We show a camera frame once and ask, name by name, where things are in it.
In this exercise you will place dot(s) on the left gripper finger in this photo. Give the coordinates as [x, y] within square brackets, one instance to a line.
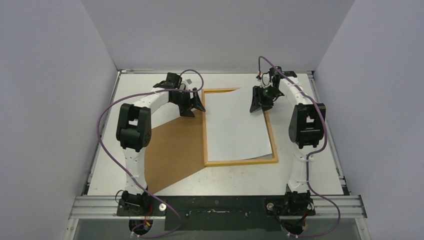
[197, 103]
[186, 112]

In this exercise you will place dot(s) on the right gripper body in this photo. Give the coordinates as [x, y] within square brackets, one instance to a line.
[261, 97]

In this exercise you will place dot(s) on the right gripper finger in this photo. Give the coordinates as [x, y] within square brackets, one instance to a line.
[256, 101]
[267, 104]

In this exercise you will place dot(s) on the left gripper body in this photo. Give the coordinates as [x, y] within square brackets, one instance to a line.
[183, 100]

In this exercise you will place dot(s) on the building and sky photo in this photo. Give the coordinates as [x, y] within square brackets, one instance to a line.
[236, 126]

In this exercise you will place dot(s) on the yellow picture frame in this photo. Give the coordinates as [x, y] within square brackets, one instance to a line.
[238, 162]

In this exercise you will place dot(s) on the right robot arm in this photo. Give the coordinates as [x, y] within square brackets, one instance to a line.
[305, 131]

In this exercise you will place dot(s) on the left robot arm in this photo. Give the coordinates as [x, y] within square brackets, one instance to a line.
[134, 133]

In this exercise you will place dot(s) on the brown backing board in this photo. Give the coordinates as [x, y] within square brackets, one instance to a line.
[175, 152]

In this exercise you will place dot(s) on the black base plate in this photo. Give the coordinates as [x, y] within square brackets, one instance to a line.
[219, 213]

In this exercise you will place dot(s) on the aluminium front rail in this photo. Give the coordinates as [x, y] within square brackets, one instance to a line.
[106, 207]

